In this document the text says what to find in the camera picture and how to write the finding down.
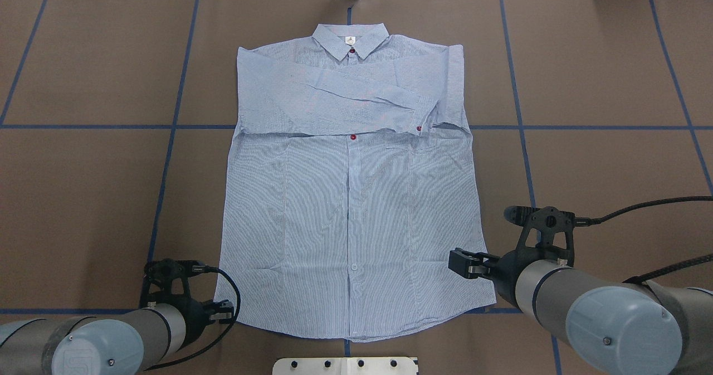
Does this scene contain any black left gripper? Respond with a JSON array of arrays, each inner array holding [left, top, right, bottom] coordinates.
[[181, 297, 235, 337]]

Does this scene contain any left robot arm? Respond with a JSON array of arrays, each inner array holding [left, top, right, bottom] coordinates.
[[1, 295, 240, 374]]

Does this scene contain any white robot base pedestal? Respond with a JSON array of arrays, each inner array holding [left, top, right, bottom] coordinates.
[[272, 357, 419, 374]]

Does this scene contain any light blue striped shirt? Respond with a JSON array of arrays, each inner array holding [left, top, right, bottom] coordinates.
[[216, 24, 496, 342]]

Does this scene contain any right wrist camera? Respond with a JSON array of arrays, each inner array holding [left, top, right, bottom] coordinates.
[[504, 206, 575, 257]]

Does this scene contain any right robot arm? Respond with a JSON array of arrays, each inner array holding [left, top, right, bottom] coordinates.
[[448, 196, 712, 374]]

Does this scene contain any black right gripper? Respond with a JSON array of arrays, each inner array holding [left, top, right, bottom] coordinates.
[[448, 247, 521, 303]]

